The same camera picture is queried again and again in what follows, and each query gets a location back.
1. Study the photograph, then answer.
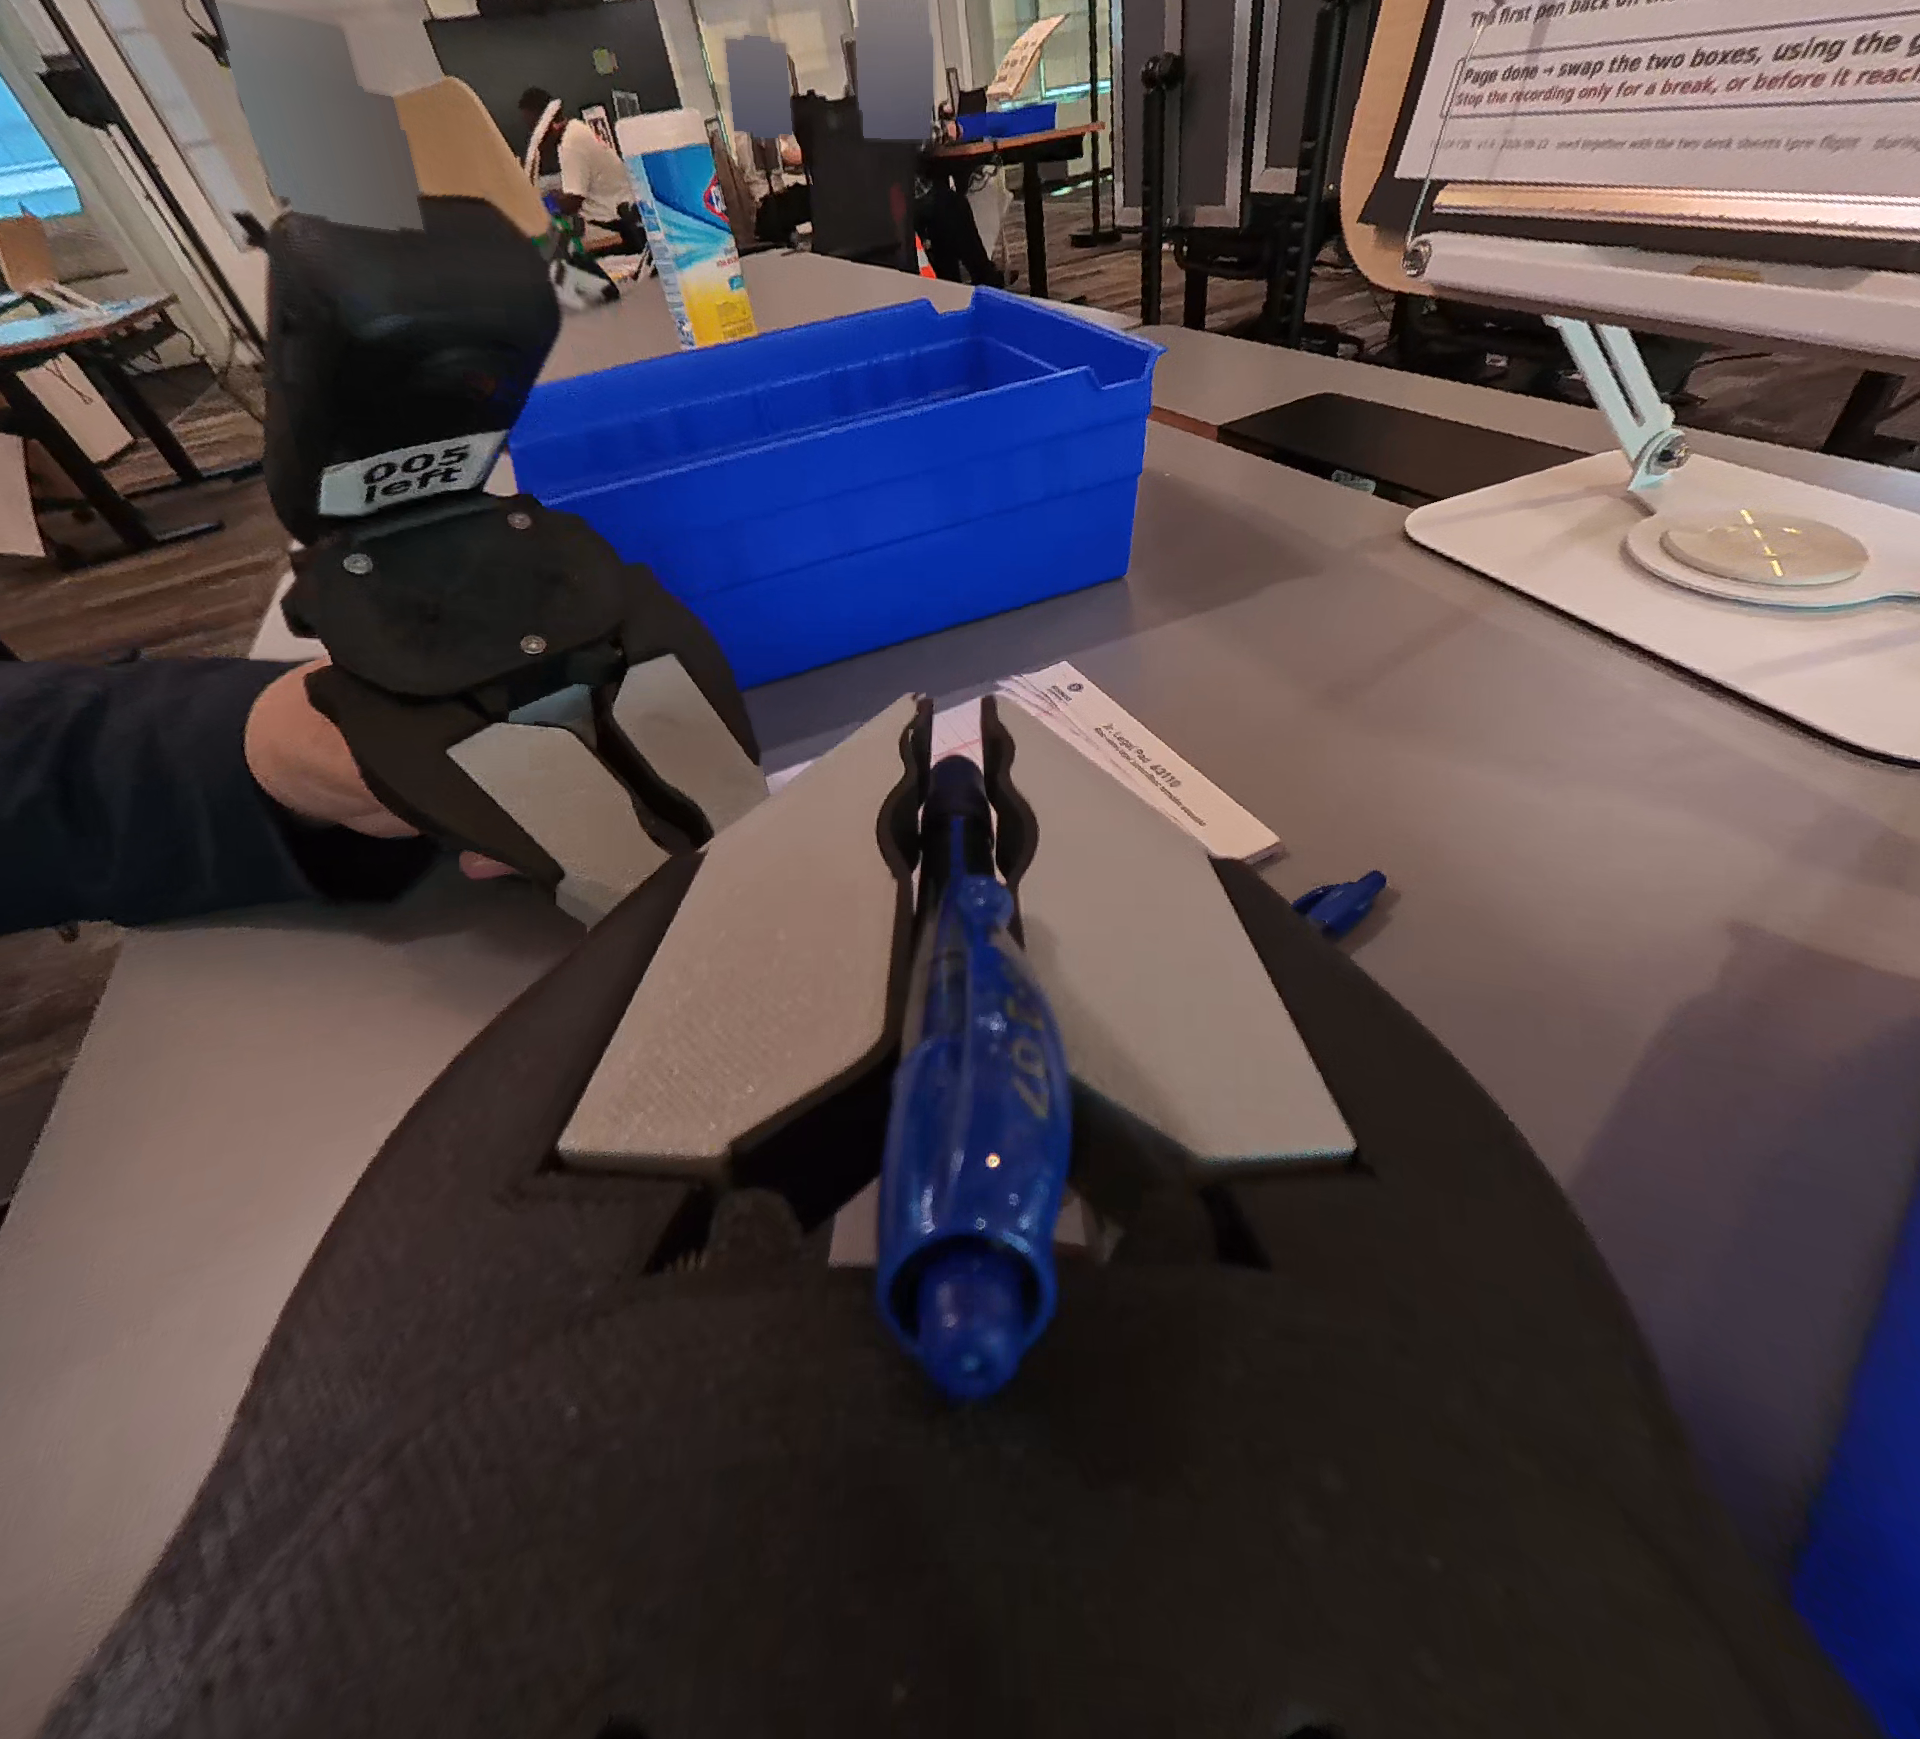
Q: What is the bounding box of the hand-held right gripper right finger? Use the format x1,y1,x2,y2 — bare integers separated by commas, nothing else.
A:
979,696,1357,1260

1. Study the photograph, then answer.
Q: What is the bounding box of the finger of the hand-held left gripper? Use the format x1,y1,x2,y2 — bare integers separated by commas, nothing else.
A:
447,714,672,926
620,651,770,850

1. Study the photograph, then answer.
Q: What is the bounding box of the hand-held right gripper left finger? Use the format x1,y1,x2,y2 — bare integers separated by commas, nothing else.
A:
558,696,941,1218

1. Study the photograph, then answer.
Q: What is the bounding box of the white lined notepad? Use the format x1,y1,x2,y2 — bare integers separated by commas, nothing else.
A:
757,662,1281,866

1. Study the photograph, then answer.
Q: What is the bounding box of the person's left forearm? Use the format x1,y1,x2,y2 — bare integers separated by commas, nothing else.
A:
0,660,325,938

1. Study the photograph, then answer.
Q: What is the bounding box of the person's left hand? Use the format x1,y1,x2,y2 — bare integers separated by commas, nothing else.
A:
244,662,521,883

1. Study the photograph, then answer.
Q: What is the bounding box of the blue plastic bin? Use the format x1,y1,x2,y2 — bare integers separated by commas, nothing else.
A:
509,287,1167,692
1792,1229,1920,1739

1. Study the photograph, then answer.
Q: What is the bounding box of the green white packet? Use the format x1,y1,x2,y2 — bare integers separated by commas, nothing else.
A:
543,213,624,309

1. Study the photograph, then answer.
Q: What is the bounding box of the wipes canister with yellow label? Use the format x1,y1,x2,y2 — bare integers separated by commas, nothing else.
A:
617,108,760,348

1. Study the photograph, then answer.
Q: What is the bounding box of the tan chair back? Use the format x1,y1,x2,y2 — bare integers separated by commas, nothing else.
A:
394,77,549,241

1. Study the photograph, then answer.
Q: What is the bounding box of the wooden desk with black legs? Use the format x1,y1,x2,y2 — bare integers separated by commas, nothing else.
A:
0,297,226,572

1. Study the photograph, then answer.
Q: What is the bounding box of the black flat pad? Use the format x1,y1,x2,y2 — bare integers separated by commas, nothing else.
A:
1218,393,1591,510

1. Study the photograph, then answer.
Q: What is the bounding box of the wooden standing desk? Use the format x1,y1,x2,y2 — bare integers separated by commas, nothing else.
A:
920,122,1107,300

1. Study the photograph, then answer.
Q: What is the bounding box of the white tablet stand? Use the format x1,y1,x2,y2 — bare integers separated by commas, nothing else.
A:
1403,186,1920,608

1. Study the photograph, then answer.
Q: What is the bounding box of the grey divider panel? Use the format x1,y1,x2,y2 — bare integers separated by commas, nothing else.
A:
1107,0,1276,232

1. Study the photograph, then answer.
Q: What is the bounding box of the black tripod stand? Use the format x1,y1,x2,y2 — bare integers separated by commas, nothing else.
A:
1260,0,1390,347

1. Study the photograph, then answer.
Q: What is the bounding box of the printed instruction sheet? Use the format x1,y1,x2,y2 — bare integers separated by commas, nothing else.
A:
1396,0,1920,196

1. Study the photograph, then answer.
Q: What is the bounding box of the black wall screen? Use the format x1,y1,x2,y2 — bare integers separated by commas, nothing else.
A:
425,0,683,142

